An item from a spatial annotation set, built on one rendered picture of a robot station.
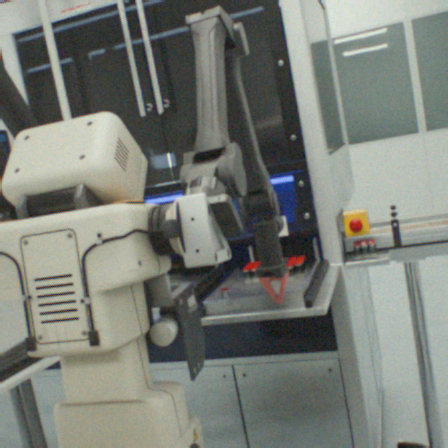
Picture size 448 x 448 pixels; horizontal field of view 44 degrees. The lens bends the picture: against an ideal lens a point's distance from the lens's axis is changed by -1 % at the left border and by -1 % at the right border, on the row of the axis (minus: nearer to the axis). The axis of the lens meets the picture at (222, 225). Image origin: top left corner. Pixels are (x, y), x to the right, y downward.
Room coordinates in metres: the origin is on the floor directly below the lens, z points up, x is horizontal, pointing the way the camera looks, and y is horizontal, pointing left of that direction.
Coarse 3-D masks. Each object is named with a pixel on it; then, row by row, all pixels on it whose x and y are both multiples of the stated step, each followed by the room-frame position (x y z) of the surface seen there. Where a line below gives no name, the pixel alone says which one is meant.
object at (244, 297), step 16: (240, 288) 1.57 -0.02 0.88; (256, 288) 1.54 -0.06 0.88; (288, 288) 1.47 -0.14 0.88; (304, 288) 1.33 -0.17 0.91; (208, 304) 1.38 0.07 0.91; (224, 304) 1.37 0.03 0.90; (240, 304) 1.35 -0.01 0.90; (256, 304) 1.34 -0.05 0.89; (272, 304) 1.33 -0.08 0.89; (288, 304) 1.31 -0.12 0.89
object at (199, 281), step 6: (222, 264) 1.83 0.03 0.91; (216, 270) 1.76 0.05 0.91; (222, 270) 1.82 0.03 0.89; (186, 276) 1.87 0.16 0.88; (192, 276) 1.85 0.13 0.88; (198, 276) 1.83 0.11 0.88; (204, 276) 1.82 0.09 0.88; (210, 276) 1.70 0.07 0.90; (174, 282) 1.81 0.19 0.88; (180, 282) 1.79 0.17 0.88; (186, 282) 1.78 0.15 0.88; (198, 282) 1.60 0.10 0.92; (204, 282) 1.64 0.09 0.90; (198, 288) 1.59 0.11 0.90
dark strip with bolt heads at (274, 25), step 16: (272, 0) 1.67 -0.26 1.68; (272, 16) 1.67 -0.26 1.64; (272, 32) 1.67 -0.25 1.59; (272, 48) 1.67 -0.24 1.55; (288, 64) 1.66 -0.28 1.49; (288, 80) 1.66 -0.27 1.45; (288, 96) 1.67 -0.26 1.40; (288, 112) 1.67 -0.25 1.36; (288, 128) 1.67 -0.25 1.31; (288, 144) 1.67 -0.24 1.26
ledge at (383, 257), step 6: (378, 252) 1.69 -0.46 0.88; (384, 252) 1.68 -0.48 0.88; (348, 258) 1.69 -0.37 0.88; (354, 258) 1.67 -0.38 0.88; (366, 258) 1.64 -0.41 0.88; (372, 258) 1.63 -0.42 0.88; (378, 258) 1.62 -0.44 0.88; (384, 258) 1.60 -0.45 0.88; (348, 264) 1.63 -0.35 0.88; (354, 264) 1.63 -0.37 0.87; (360, 264) 1.62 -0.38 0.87; (366, 264) 1.62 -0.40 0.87; (372, 264) 1.61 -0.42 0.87; (378, 264) 1.61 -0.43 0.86; (384, 264) 1.60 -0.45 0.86
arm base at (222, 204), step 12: (192, 180) 0.95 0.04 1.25; (204, 180) 0.94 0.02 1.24; (216, 180) 0.94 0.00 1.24; (192, 192) 0.91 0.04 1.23; (204, 192) 0.90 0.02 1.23; (216, 192) 0.91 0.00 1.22; (168, 204) 0.90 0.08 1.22; (216, 204) 0.87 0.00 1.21; (228, 204) 0.87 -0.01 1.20; (216, 216) 0.89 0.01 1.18; (228, 216) 0.88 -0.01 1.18; (228, 228) 0.90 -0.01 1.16; (240, 228) 0.90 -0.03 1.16
